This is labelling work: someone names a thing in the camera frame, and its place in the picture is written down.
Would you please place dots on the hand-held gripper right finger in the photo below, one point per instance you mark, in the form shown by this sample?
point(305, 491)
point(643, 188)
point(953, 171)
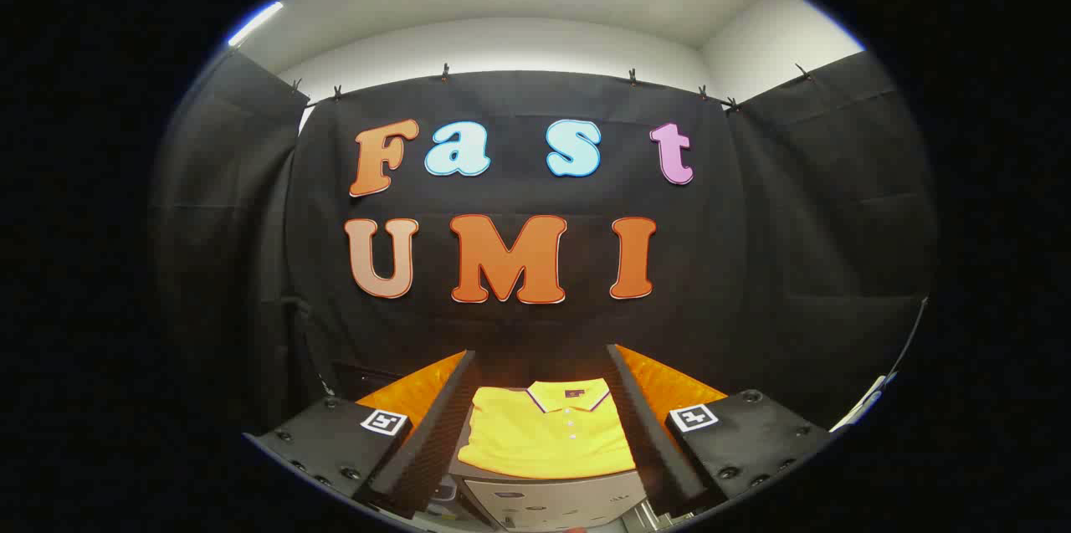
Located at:
point(644, 441)

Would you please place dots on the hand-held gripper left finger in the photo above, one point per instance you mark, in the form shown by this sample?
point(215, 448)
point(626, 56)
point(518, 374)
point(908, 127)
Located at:
point(435, 449)

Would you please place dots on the yellow polo shirt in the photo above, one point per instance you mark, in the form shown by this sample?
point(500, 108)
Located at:
point(544, 441)

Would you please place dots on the white panel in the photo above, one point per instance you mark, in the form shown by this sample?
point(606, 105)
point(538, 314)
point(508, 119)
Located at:
point(870, 399)

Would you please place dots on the row of black cloth clips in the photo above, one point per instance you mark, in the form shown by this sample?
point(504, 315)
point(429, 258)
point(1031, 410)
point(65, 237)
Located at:
point(445, 73)

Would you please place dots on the ceiling light strip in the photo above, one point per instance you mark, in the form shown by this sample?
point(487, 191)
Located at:
point(255, 23)

